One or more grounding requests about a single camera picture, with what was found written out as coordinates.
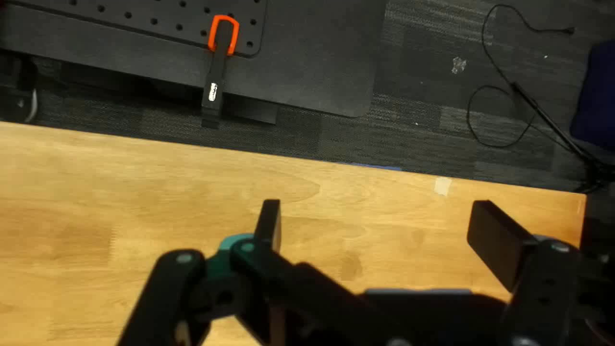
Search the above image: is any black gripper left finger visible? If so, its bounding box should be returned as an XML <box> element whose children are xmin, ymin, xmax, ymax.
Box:
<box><xmin>116</xmin><ymin>198</ymin><xmax>362</xmax><ymax>346</ymax></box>

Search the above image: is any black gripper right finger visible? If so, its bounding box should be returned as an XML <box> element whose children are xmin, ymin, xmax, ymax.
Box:
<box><xmin>466</xmin><ymin>198</ymin><xmax>587</xmax><ymax>346</ymax></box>

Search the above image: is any dark blue chair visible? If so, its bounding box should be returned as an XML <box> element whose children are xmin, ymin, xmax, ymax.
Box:
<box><xmin>569</xmin><ymin>39</ymin><xmax>615</xmax><ymax>154</ymax></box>

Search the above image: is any orange and black clamp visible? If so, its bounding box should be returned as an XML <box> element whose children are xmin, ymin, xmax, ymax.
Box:
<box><xmin>200</xmin><ymin>14</ymin><xmax>245</xmax><ymax>131</ymax></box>

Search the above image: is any black pegboard panel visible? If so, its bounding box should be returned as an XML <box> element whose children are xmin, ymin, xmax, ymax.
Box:
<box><xmin>0</xmin><ymin>0</ymin><xmax>391</xmax><ymax>120</ymax></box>

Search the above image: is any black perforated metal board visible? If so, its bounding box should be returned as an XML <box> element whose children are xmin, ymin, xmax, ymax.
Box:
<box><xmin>12</xmin><ymin>0</ymin><xmax>270</xmax><ymax>60</ymax></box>

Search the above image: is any thin black cable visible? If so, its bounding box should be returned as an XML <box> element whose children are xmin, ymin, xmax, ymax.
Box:
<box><xmin>466</xmin><ymin>2</ymin><xmax>602</xmax><ymax>170</ymax></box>

